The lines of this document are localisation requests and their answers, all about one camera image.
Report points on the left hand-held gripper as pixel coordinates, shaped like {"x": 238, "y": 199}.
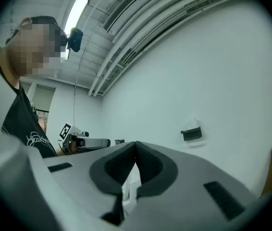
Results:
{"x": 74, "y": 132}

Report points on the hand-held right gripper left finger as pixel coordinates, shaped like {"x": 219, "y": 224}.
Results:
{"x": 78, "y": 177}

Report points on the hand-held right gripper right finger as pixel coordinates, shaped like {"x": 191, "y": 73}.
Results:
{"x": 189, "y": 177}

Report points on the window with grey blind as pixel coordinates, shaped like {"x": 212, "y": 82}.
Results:
{"x": 42, "y": 97}

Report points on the person's black printed t-shirt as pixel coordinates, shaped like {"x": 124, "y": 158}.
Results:
{"x": 23, "y": 124}

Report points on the white ceiling pipe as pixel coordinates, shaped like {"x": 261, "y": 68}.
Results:
{"x": 126, "y": 54}
{"x": 116, "y": 47}

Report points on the person's head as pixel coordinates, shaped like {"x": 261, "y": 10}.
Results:
{"x": 30, "y": 52}

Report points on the long ceiling light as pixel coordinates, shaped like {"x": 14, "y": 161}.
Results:
{"x": 77, "y": 13}

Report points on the ceiling air vent grille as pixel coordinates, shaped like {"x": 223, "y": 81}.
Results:
{"x": 126, "y": 6}

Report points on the black wall paper holder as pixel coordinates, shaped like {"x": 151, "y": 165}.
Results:
{"x": 191, "y": 134}

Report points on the black head camera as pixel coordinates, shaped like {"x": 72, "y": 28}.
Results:
{"x": 75, "y": 40}

